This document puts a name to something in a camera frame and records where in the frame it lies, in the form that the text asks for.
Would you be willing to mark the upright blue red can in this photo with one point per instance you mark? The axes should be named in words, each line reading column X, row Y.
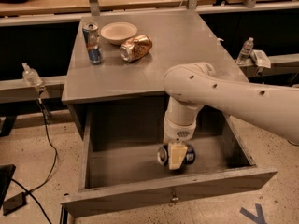
column 92, row 42

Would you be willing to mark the black object left edge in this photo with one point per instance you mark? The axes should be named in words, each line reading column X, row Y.
column 6, row 174

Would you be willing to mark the white bowl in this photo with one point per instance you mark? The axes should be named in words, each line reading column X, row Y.
column 118, row 32

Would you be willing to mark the clear bottle on left rail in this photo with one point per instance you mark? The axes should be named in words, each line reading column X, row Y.
column 31, row 76

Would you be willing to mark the black power adapter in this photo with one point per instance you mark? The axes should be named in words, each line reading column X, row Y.
column 14, row 203

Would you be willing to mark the clear water bottle right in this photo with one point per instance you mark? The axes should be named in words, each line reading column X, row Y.
column 245, row 51

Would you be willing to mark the grey cabinet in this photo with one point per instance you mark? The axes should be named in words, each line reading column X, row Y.
column 178, row 37

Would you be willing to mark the white packet on rail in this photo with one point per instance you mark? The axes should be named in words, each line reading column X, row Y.
column 260, row 58

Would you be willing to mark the blue pepsi can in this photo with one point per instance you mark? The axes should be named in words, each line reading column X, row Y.
column 162, row 155

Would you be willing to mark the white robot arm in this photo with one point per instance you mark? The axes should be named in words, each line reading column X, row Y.
column 192, row 86

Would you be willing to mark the open grey top drawer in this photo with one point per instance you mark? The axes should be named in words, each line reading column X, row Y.
column 120, row 169

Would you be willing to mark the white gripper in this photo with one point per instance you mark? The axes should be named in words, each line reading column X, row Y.
column 177, row 131

